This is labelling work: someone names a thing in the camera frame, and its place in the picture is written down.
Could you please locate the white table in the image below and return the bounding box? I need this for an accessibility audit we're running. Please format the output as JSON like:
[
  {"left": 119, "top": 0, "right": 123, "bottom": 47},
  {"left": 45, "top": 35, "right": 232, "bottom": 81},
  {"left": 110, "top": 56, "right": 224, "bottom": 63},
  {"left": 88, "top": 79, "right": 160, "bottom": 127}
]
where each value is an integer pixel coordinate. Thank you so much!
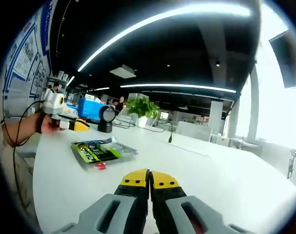
[{"left": 32, "top": 116, "right": 296, "bottom": 234}]

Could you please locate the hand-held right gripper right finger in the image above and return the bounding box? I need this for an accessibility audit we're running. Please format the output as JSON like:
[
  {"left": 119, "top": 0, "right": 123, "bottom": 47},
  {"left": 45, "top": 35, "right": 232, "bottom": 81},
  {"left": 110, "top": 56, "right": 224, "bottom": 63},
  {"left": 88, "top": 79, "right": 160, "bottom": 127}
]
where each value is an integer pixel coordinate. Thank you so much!
[{"left": 150, "top": 170, "right": 255, "bottom": 234}]

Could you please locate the dark wall monitor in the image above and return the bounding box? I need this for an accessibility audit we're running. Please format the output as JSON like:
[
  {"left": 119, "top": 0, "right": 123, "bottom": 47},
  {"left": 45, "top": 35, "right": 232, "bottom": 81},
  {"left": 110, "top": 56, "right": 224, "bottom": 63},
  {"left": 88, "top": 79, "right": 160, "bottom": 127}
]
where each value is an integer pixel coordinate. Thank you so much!
[{"left": 269, "top": 28, "right": 296, "bottom": 89}]

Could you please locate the blue white wall poster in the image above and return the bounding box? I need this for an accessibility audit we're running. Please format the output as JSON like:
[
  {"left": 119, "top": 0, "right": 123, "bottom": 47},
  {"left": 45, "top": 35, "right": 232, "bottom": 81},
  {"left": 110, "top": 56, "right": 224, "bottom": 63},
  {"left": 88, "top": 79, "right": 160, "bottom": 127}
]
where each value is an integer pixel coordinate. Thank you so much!
[{"left": 1, "top": 0, "right": 53, "bottom": 98}]

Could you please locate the ceiling air conditioner unit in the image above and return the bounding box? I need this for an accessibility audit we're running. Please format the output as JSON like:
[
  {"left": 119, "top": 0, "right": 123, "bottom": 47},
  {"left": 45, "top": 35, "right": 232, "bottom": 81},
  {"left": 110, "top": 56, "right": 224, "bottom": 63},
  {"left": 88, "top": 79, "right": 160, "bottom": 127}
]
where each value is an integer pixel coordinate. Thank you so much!
[{"left": 109, "top": 64, "right": 137, "bottom": 79}]

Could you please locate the black wrist strap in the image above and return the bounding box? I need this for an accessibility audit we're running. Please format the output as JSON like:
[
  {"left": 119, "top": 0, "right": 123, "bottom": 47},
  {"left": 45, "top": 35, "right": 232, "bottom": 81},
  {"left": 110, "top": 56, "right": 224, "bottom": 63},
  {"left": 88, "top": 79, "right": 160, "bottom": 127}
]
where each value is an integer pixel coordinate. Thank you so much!
[{"left": 36, "top": 112, "right": 45, "bottom": 134}]

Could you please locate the long ceiling light strip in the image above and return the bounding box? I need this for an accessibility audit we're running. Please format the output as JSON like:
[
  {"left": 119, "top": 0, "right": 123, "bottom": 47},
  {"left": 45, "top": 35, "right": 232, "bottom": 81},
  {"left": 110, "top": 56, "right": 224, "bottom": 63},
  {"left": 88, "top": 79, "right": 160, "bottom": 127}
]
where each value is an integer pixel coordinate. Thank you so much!
[
  {"left": 77, "top": 4, "right": 251, "bottom": 73},
  {"left": 119, "top": 83, "right": 237, "bottom": 94}
]

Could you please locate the person's beige clothing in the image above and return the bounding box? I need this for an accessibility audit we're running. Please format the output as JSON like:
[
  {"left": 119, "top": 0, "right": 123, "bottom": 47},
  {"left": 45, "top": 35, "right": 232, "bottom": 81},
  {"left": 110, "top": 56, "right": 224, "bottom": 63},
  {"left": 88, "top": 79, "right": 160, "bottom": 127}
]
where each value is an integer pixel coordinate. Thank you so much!
[{"left": 0, "top": 142, "right": 41, "bottom": 232}]

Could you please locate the person's left hand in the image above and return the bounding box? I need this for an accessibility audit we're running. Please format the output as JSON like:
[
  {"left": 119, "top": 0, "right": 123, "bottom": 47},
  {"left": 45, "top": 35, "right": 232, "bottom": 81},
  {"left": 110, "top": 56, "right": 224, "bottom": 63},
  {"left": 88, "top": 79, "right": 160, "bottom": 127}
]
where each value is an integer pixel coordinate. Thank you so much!
[{"left": 40, "top": 114, "right": 67, "bottom": 134}]

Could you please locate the green sheet goods packet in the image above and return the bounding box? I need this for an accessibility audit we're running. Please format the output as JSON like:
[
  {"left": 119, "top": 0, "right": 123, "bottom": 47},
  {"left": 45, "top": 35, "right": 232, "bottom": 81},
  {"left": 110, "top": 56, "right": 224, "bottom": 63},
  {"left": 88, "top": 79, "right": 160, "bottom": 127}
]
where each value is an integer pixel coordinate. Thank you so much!
[{"left": 70, "top": 137, "right": 139, "bottom": 171}]

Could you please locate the green potted plant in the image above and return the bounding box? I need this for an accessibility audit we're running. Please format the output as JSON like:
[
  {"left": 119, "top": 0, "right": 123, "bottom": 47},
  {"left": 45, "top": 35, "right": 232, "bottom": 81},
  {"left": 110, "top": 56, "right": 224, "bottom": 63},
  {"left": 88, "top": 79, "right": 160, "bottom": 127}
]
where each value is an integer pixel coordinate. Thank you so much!
[{"left": 124, "top": 97, "right": 161, "bottom": 128}]

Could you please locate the blue box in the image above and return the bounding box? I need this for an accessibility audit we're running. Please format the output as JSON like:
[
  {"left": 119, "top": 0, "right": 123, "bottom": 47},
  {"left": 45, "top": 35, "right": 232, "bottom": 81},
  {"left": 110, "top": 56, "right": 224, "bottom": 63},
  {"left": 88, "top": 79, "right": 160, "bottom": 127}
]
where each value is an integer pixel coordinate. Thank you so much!
[{"left": 79, "top": 98, "right": 107, "bottom": 121}]

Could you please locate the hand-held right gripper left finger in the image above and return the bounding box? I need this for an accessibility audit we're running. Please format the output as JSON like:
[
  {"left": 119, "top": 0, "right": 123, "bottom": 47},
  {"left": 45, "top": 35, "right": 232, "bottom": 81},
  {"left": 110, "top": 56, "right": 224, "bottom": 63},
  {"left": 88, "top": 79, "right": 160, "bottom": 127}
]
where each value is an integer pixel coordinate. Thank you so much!
[{"left": 52, "top": 168, "right": 151, "bottom": 234}]

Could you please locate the black cable bundle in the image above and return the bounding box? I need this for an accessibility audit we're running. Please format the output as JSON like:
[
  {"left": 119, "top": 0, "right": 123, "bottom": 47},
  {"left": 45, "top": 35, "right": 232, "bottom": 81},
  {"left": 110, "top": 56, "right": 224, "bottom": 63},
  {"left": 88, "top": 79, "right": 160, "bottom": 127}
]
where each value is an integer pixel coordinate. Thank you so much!
[{"left": 286, "top": 148, "right": 296, "bottom": 182}]

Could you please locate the black cable with plug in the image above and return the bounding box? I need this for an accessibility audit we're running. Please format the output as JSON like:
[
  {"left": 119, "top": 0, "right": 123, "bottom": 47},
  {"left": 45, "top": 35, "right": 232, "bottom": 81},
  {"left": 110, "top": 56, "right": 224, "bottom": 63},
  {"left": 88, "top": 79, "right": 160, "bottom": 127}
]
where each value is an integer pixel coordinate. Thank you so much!
[{"left": 112, "top": 120, "right": 174, "bottom": 144}]

